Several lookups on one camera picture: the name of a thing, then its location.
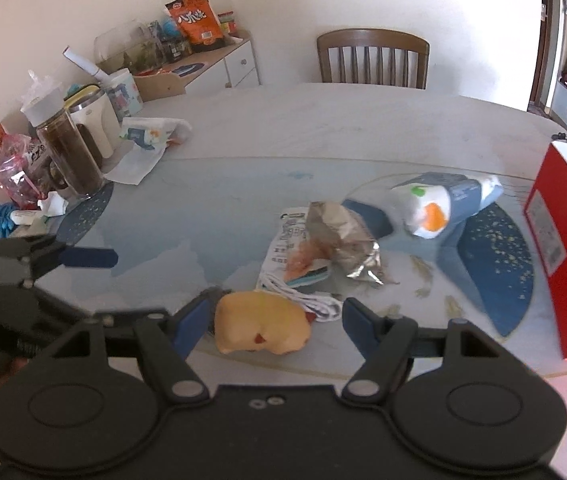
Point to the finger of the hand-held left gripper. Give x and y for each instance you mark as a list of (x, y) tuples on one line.
[(88, 257)]

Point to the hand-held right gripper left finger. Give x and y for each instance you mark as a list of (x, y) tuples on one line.
[(191, 327)]

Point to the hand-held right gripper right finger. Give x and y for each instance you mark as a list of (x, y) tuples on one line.
[(361, 327)]

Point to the yellow plush toy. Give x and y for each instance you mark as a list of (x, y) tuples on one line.
[(258, 322)]

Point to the silver foil bag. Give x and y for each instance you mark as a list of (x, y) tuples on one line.
[(348, 240)]

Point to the white sausage packet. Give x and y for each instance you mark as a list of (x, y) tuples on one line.
[(288, 240)]

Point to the blue white tissue pack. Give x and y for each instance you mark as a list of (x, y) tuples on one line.
[(458, 195)]

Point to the white marble desktop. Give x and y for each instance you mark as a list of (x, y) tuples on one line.
[(313, 125)]

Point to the white tube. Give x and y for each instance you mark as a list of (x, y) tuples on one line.
[(28, 216)]

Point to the white paper napkin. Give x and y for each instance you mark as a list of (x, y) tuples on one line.
[(131, 167)]

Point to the glass jar with brown contents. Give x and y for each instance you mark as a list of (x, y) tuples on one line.
[(70, 155)]

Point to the pink plastic bag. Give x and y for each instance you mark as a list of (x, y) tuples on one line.
[(15, 175)]

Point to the white kettle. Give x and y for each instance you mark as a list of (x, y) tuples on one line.
[(95, 125)]

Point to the crumpled tissue wrapper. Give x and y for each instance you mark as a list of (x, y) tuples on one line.
[(156, 132)]

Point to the floral printed cup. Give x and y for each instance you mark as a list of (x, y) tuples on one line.
[(126, 95)]

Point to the clear plastic bag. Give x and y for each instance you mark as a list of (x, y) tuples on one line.
[(38, 87)]

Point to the curved wooden tray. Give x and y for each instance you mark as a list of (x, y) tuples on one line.
[(158, 87)]

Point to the blue round coaster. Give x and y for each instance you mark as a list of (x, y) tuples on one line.
[(186, 68)]

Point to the clear glass tank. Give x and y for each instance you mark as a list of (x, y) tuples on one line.
[(123, 47)]

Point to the dark jar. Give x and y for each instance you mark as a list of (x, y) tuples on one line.
[(181, 46)]

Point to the white side cabinet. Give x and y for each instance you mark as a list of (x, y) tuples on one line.
[(241, 67)]

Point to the small blue bag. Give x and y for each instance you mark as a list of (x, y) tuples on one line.
[(171, 27)]

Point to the orange snack bag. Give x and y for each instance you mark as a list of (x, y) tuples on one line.
[(198, 22)]

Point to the red tin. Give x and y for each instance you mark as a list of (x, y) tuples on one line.
[(228, 22)]

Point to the brown wooden chair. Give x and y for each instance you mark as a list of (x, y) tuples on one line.
[(373, 37)]

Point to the brown door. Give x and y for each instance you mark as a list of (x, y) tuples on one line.
[(547, 35)]

